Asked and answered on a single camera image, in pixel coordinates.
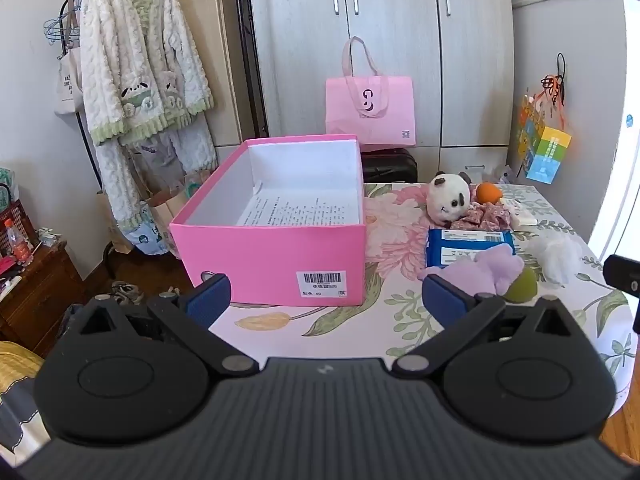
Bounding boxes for grey white duvet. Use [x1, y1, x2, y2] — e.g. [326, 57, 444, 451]
[0, 385, 51, 466]

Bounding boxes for red wire basket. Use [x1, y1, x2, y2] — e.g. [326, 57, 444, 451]
[0, 182, 38, 256]

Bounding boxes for plastic bag of green tissues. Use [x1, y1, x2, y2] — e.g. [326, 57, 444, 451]
[0, 167, 20, 201]

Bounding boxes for fluffy white pajama pants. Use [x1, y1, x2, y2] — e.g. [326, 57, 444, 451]
[125, 110, 220, 176]

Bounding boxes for panda plush toy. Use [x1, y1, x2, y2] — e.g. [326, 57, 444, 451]
[426, 171, 473, 226]

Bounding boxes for orange ball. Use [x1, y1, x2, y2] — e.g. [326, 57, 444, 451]
[475, 182, 503, 206]

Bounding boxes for pink floral cloth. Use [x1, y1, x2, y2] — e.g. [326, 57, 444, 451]
[450, 201, 513, 233]

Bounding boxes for printed paper sheet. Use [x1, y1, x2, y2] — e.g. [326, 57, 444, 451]
[235, 182, 362, 227]

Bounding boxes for blue wet wipes pack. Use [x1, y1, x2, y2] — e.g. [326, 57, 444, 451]
[425, 228, 517, 268]

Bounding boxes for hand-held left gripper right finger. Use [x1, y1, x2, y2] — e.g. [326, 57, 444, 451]
[391, 273, 582, 377]

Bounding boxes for white door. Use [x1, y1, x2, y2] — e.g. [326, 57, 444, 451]
[587, 0, 640, 271]

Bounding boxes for floral tablecloth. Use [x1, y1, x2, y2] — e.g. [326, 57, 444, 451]
[205, 181, 640, 431]

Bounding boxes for white mesh bath pouf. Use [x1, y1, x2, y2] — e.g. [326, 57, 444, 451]
[527, 235, 583, 288]

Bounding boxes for yellow blanket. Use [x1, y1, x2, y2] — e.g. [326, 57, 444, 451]
[0, 340, 46, 396]

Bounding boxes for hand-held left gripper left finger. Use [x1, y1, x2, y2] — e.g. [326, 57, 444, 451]
[75, 273, 262, 377]

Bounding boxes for orange ribbons and black ties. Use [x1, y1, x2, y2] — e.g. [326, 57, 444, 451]
[540, 52, 568, 111]

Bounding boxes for orange drink bottle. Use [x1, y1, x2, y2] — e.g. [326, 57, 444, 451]
[4, 217, 35, 266]

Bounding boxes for green ball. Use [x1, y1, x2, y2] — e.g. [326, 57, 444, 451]
[502, 266, 539, 304]

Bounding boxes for white wardrobe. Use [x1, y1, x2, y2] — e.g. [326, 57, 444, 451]
[234, 0, 516, 181]

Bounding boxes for blue wire hangers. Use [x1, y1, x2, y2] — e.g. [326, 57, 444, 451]
[42, 0, 88, 46]

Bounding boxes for canvas tote bag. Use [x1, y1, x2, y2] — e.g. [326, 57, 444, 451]
[54, 7, 86, 116]

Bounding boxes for brown paper bag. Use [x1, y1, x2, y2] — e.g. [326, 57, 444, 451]
[147, 187, 193, 261]

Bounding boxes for wooden nightstand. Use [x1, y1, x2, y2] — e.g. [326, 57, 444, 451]
[0, 240, 86, 356]

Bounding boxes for purple plush toy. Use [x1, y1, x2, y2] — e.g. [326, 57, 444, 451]
[417, 247, 526, 297]

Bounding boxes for small white packet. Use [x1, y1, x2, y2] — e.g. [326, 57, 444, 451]
[500, 199, 539, 232]

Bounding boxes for black clothes rack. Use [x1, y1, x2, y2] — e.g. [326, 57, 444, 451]
[59, 0, 146, 281]

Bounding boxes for colourful gift bag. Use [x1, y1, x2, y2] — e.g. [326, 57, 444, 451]
[515, 94, 573, 183]

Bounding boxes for pink cardboard box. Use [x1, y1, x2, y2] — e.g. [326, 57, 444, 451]
[169, 134, 367, 307]

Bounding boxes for black suitcase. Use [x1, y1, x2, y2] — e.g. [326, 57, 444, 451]
[360, 146, 419, 184]

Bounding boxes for blue patterned bag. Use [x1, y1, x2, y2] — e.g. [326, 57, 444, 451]
[122, 200, 173, 256]

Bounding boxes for pair of shoes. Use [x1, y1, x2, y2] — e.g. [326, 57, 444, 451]
[97, 280, 148, 306]

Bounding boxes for fluffy white green cardigan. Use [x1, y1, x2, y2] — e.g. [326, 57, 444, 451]
[79, 0, 217, 233]

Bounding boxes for pink tote bag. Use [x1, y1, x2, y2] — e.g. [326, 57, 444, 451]
[325, 36, 417, 147]

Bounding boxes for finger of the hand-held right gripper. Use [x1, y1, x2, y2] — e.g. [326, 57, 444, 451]
[602, 254, 640, 336]

